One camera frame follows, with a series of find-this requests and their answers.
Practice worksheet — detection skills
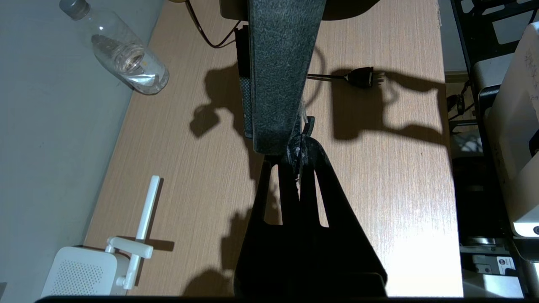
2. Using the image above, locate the clear plastic water bottle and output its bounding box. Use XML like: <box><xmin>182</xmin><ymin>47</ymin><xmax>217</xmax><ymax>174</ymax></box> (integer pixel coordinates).
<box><xmin>59</xmin><ymin>0</ymin><xmax>170</xmax><ymax>96</ymax></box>

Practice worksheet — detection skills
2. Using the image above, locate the white router with antennas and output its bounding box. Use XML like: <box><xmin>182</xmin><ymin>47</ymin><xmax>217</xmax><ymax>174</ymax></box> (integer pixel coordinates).
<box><xmin>40</xmin><ymin>175</ymin><xmax>175</xmax><ymax>297</ymax></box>

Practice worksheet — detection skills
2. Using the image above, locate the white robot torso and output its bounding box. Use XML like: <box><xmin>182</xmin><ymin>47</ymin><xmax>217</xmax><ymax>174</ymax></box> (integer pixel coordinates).
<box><xmin>470</xmin><ymin>21</ymin><xmax>539</xmax><ymax>238</ymax></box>

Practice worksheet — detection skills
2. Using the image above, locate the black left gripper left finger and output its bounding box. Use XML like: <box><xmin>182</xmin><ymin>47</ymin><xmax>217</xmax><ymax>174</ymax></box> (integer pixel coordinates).
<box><xmin>234</xmin><ymin>147</ymin><xmax>302</xmax><ymax>297</ymax></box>

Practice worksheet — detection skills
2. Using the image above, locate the black lamp power cable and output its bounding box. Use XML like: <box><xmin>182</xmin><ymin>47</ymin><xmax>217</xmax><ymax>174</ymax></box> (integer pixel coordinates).
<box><xmin>185</xmin><ymin>0</ymin><xmax>386</xmax><ymax>106</ymax></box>

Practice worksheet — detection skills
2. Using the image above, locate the black ethernet cable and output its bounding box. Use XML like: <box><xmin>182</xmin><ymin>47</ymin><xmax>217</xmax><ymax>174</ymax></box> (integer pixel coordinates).
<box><xmin>295</xmin><ymin>100</ymin><xmax>316</xmax><ymax>146</ymax></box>

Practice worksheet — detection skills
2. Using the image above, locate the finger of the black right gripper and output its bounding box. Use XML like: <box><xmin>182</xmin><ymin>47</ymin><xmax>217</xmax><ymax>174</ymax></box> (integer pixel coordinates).
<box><xmin>248</xmin><ymin>0</ymin><xmax>327</xmax><ymax>155</ymax></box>
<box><xmin>234</xmin><ymin>24</ymin><xmax>254</xmax><ymax>140</ymax></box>

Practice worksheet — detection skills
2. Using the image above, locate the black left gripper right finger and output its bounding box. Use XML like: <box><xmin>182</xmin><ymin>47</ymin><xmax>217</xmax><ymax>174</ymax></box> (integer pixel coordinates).
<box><xmin>297</xmin><ymin>135</ymin><xmax>388</xmax><ymax>297</ymax></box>

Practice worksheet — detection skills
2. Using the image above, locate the black metal frame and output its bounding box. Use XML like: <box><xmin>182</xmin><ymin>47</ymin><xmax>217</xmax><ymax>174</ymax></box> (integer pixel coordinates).
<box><xmin>451</xmin><ymin>0</ymin><xmax>539</xmax><ymax>57</ymax></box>

